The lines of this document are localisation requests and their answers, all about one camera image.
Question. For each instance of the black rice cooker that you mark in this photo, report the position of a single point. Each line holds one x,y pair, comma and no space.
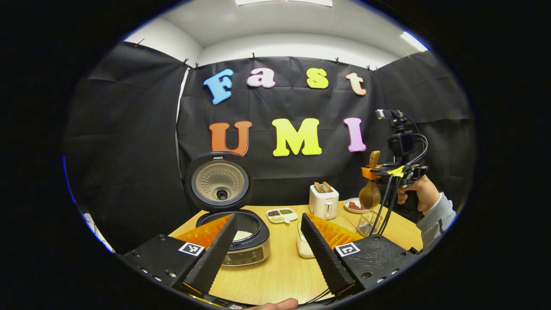
219,181

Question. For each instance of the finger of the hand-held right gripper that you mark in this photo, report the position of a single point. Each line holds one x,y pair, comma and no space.
369,173

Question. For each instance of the white round plate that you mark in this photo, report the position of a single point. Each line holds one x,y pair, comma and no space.
349,210

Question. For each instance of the white toaster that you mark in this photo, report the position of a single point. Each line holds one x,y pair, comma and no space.
323,204

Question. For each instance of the brown meat piece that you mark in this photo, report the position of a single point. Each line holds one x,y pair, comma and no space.
354,206

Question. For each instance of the clear plastic rice container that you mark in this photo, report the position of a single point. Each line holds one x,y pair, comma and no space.
303,232

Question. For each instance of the ceiling light panel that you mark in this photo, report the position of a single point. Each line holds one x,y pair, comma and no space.
284,2
413,41

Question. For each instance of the white divided bean dish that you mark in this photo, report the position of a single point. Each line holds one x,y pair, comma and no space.
282,215

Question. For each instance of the toast slice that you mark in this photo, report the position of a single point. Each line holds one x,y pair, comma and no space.
317,187
326,187

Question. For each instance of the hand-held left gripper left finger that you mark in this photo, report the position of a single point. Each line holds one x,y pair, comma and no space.
213,258

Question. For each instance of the wooden spoon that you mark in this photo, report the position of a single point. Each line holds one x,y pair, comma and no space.
369,196

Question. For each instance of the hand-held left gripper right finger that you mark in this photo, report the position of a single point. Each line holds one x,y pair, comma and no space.
325,258

